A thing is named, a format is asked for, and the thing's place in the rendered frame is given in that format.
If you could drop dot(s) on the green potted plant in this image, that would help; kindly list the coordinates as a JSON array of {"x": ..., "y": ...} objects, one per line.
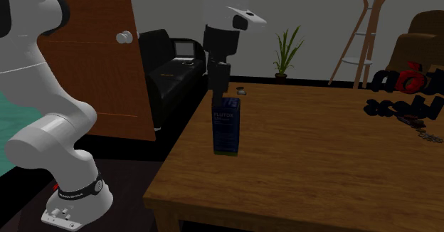
[{"x": 285, "y": 56}]

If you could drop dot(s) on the small dark flat object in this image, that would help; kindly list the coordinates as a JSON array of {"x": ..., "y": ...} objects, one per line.
[{"x": 241, "y": 91}]

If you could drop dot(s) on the black and red letter sign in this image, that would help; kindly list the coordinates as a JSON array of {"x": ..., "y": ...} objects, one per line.
[{"x": 409, "y": 82}]

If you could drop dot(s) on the dark blue carton box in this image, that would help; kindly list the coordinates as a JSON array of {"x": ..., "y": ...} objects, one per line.
[{"x": 226, "y": 130}]

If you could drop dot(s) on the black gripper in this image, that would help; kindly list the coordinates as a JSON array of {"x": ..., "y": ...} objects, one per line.
[{"x": 220, "y": 47}]

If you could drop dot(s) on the brown wooden door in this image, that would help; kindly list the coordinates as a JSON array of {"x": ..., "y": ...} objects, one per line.
[{"x": 100, "y": 78}]

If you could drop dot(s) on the brown wooden table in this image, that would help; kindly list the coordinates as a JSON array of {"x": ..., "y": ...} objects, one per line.
[{"x": 295, "y": 162}]

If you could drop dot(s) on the black leather sofa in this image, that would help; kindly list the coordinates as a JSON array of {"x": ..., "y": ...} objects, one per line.
[{"x": 170, "y": 82}]

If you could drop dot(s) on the brown armchair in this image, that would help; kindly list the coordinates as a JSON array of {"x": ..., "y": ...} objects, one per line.
[{"x": 421, "y": 40}]

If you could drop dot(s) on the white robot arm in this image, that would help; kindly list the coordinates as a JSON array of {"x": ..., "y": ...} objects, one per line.
[{"x": 41, "y": 85}]

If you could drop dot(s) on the dark robot stand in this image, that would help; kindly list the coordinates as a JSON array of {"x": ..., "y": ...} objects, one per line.
[{"x": 133, "y": 193}]

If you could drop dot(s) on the wooden coat rack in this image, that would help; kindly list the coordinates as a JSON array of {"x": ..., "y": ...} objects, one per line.
[{"x": 368, "y": 33}]

